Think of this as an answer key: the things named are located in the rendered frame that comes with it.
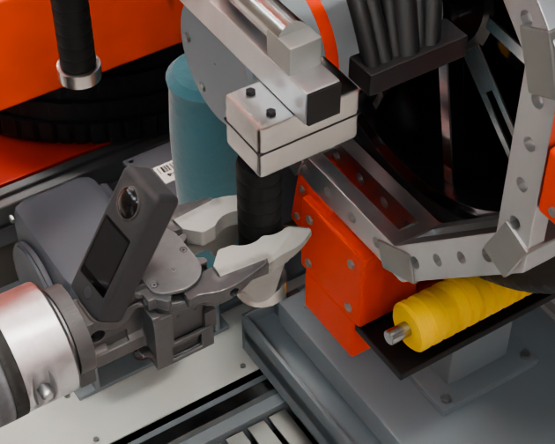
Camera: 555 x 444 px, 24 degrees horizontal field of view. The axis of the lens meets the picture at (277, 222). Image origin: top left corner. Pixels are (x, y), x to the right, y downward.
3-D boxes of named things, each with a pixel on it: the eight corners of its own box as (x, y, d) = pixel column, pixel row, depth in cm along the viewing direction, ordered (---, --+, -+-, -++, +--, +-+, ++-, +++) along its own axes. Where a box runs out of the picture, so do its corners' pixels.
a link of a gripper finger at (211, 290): (253, 248, 102) (150, 279, 100) (252, 233, 101) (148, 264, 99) (276, 289, 99) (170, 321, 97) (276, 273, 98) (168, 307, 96)
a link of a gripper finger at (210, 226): (256, 219, 111) (173, 272, 106) (255, 169, 107) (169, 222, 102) (281, 239, 109) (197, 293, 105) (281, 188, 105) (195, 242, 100)
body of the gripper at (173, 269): (177, 283, 108) (46, 343, 103) (171, 210, 102) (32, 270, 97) (224, 342, 103) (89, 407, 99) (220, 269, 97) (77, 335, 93)
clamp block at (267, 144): (358, 137, 99) (362, 84, 95) (259, 181, 96) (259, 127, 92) (321, 102, 102) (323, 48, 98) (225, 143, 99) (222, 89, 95)
